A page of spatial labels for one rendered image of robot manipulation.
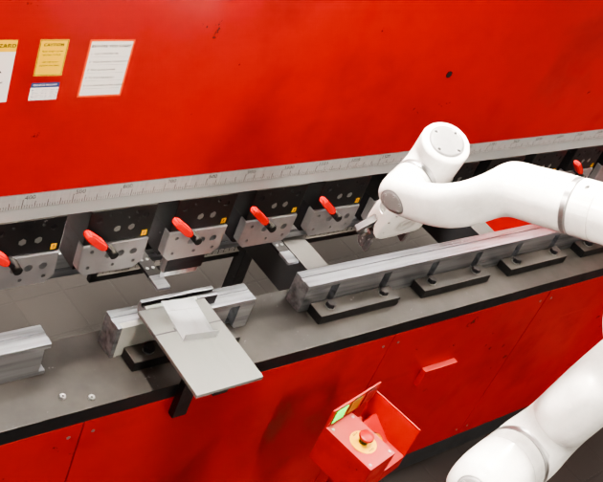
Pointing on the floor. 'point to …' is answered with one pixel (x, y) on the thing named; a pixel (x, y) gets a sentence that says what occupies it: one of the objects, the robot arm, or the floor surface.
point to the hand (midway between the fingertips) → (382, 236)
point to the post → (237, 268)
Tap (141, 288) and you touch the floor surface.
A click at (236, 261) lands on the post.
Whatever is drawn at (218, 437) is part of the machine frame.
